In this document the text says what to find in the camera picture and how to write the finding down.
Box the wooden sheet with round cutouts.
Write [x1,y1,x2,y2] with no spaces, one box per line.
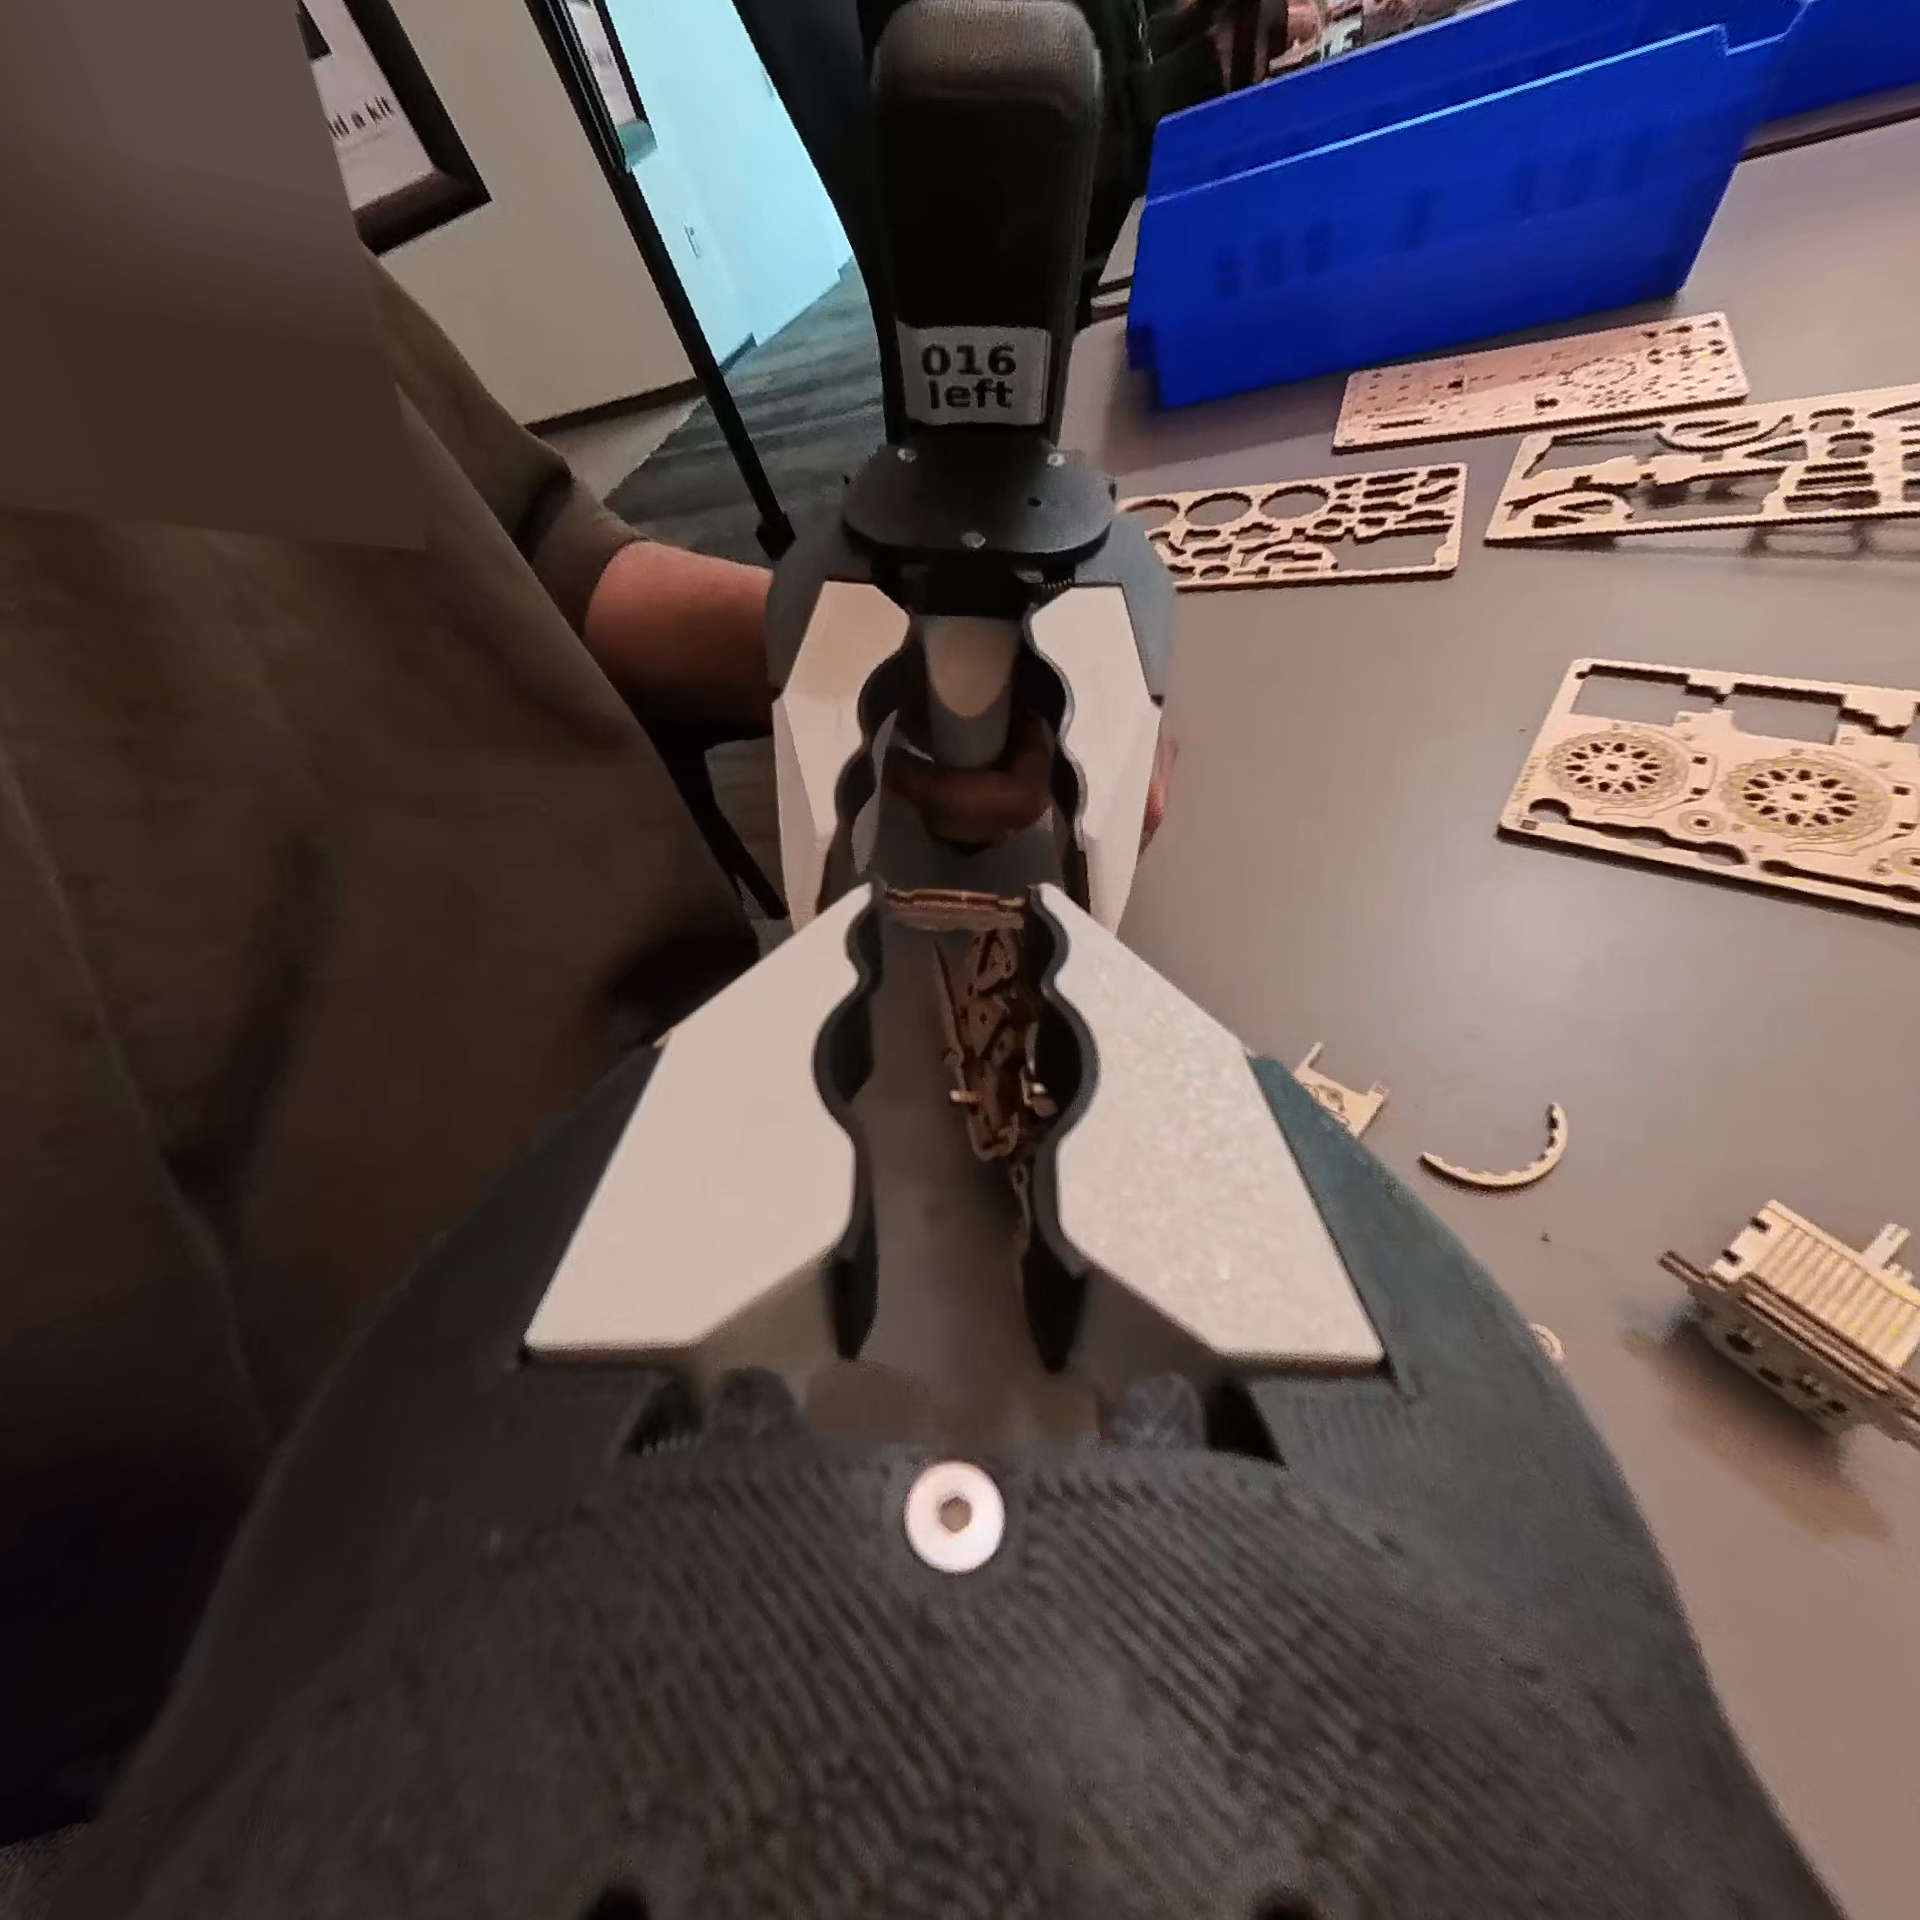
[1333,310,1754,455]

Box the wooden sheet with gear wheels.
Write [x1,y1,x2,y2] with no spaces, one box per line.
[1498,655,1920,923]

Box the flat wooden plate piece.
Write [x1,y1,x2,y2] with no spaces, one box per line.
[1287,1040,1393,1141]

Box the grey desk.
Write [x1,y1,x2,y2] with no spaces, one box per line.
[1056,113,1920,1920]

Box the black framed wall picture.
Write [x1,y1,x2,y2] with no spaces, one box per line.
[297,0,496,258]

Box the wooden sheet with long cutouts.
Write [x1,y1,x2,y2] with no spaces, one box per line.
[1482,382,1920,562]

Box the person's left hand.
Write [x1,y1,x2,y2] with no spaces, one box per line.
[884,716,1063,854]

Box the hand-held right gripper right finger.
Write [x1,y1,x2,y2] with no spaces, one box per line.
[1027,885,1386,1374]

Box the large blue plastic bin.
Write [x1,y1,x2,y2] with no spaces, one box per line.
[1125,0,1790,412]

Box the wooden sheet with ring holes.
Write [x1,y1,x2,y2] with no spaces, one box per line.
[1116,463,1470,594]

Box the person's left forearm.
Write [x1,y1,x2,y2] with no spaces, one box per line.
[583,537,787,741]

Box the person in brown shirt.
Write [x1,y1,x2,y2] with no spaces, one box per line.
[0,254,787,1854]

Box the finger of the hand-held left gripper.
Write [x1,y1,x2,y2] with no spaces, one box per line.
[772,577,921,933]
[1027,583,1173,937]

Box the curved wooden arc piece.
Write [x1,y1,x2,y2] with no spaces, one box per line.
[1418,1101,1573,1196]

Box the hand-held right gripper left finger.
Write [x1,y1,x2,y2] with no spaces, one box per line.
[524,885,890,1371]

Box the black stand leg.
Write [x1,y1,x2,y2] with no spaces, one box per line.
[524,0,801,561]

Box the small wooden block assembly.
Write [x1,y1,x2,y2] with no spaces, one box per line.
[1656,1199,1920,1452]

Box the large wooden puzzle model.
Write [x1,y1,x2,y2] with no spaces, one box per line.
[927,918,1069,1310]

